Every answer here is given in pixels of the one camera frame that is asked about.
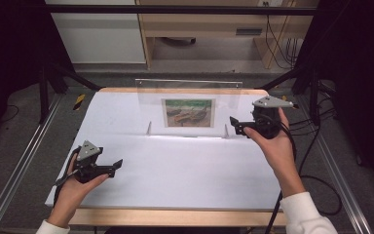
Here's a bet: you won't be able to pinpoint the yellow black striped marker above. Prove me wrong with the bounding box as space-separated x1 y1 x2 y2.
73 94 87 111

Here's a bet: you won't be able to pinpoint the black horizontal frame bar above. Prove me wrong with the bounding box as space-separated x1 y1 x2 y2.
45 4 318 17

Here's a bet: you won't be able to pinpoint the aluminium floor rail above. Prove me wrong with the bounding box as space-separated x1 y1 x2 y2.
0 93 63 234
296 95 373 234

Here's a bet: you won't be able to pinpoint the white cabinet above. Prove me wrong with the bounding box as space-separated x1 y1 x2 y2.
45 0 147 65

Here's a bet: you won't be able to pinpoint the black cables under desk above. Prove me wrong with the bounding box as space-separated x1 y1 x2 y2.
265 1 302 70

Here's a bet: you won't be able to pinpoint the wooden desk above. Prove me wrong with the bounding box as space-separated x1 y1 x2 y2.
135 0 319 70

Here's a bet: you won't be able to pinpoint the black floor cable bundle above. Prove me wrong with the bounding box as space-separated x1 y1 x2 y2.
287 81 337 137

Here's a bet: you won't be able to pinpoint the black curtain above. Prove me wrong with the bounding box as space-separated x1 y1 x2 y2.
299 0 374 199
0 0 76 145

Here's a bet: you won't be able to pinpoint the clear acrylic picture frame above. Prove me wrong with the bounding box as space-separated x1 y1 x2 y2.
134 78 243 138

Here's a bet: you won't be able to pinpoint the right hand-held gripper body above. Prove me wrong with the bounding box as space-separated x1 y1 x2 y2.
246 95 295 139

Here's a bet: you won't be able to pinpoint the black looped floor cable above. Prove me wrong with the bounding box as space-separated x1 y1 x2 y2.
299 175 343 216

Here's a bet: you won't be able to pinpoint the person's right hand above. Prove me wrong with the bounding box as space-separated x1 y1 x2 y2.
243 108 307 199

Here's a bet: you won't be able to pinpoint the person's left hand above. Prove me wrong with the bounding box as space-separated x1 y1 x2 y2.
47 154 110 228

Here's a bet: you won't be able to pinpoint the white table cover sheet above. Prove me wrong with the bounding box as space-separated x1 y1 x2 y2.
45 91 282 211

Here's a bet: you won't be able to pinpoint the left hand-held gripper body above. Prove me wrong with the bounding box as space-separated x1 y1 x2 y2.
73 139 110 184

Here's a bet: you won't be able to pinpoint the picture postcard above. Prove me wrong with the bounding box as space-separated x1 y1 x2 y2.
161 97 216 129

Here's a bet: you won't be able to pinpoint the black metal stand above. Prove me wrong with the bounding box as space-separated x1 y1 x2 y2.
258 63 323 127
38 62 102 125

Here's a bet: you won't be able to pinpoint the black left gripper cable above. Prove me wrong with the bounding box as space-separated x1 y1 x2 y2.
53 145 82 208

